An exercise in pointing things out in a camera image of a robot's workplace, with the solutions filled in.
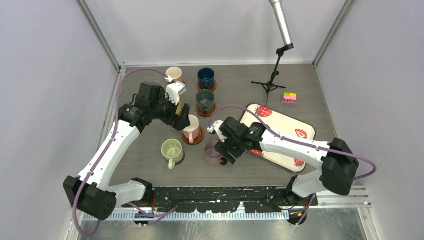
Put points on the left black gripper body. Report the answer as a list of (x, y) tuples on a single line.
[(165, 111)]

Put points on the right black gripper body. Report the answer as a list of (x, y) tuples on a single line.
[(233, 146)]

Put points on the purple mug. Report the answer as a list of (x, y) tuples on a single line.
[(211, 156)]

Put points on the pink white red-handled mug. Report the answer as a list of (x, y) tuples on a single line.
[(193, 130)]

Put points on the ridged wooden coaster four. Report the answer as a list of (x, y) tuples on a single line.
[(206, 115)]

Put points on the glossy amber wooden coaster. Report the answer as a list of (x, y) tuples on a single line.
[(197, 140)]

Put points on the light green mug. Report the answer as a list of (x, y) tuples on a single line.
[(172, 150)]

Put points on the dark green mug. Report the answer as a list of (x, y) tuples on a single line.
[(205, 101)]

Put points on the ridged wooden coaster two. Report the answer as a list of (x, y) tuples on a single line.
[(211, 89)]

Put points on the white strawberry serving tray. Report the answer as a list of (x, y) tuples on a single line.
[(287, 125)]

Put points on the dark blue mug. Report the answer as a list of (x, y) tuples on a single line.
[(206, 78)]

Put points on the yellow-green handled mug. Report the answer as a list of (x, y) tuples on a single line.
[(179, 109)]

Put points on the dark walnut coaster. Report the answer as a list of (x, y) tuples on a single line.
[(181, 161)]

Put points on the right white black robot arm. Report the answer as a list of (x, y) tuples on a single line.
[(334, 163)]

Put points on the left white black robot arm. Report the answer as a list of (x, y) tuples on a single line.
[(90, 191)]

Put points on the black tripod microphone stand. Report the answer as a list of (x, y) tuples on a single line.
[(270, 86)]

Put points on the pink yellow green toy block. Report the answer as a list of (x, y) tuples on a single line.
[(290, 98)]

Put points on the silver microphone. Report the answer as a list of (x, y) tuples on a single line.
[(281, 21)]

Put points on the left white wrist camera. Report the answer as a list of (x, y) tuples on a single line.
[(174, 90)]

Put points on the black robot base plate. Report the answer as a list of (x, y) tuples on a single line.
[(219, 200)]

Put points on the aluminium front rail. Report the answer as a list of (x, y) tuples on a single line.
[(358, 198)]

